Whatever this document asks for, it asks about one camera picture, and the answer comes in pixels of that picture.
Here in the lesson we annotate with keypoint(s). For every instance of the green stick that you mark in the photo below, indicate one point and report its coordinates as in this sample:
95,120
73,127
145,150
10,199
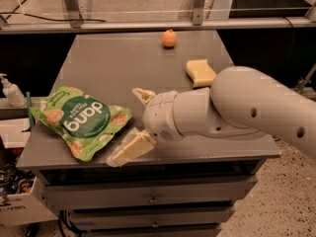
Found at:
29,105

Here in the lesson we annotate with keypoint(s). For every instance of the grey drawer cabinet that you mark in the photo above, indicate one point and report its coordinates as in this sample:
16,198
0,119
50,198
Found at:
180,189

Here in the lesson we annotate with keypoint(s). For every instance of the orange fruit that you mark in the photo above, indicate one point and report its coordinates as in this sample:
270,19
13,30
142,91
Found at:
169,38

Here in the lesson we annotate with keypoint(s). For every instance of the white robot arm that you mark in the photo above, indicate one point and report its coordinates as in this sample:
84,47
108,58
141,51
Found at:
240,100

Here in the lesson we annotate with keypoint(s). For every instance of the white cardboard box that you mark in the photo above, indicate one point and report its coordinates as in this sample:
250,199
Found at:
26,208

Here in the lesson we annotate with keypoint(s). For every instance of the yellow sponge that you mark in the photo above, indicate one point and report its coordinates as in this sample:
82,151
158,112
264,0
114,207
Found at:
200,72

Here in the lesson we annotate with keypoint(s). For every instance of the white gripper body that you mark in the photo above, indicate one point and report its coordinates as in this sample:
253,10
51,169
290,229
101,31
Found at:
159,117

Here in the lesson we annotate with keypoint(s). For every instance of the metal frame rail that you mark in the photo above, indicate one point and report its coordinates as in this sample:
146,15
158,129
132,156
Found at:
131,27

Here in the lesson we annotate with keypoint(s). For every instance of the white pump bottle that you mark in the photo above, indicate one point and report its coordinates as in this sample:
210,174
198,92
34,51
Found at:
12,92

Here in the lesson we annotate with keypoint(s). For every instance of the green rice chip bag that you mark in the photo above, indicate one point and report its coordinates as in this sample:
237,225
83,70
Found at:
85,123

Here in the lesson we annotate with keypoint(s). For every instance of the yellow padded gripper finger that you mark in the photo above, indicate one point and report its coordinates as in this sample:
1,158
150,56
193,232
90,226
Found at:
135,144
144,96

